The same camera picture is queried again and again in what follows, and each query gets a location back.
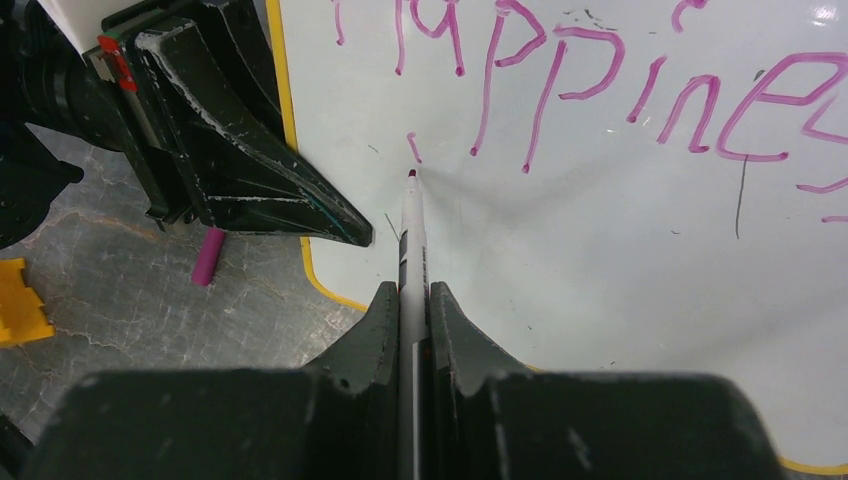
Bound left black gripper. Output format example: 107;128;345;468
84;1;373;247

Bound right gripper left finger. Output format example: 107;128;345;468
22;282;399;479

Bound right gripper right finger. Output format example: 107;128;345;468
429;282;784;479

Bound purple whiteboard marker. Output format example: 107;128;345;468
397;168;428;479

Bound purple marker cap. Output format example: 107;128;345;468
191;228;227;287

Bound yellow-framed whiteboard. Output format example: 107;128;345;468
267;1;847;475

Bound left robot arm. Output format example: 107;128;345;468
1;1;373;247

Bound yellow wedge block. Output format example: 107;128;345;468
1;258;56;348

